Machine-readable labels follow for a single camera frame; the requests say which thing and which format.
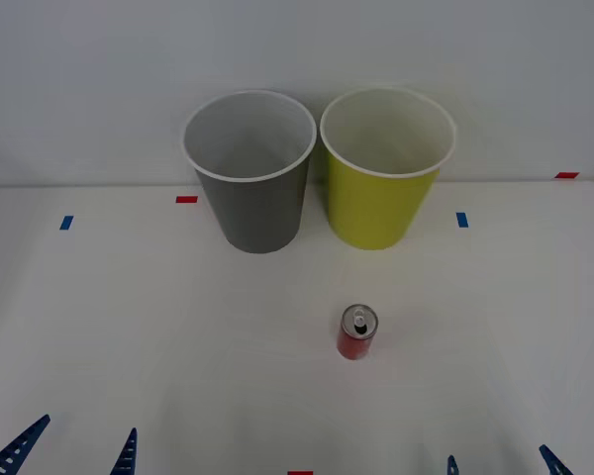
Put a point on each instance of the grey plastic waste bin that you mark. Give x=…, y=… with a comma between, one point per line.
x=257, y=213

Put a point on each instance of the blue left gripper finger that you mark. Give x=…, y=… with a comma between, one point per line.
x=17, y=447
x=128, y=457

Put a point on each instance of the yellow-green plastic waste bin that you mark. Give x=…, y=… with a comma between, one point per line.
x=371, y=208

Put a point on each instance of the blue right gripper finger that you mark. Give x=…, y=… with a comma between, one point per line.
x=453, y=467
x=555, y=462

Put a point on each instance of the red drink can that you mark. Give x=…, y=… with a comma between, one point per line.
x=355, y=345

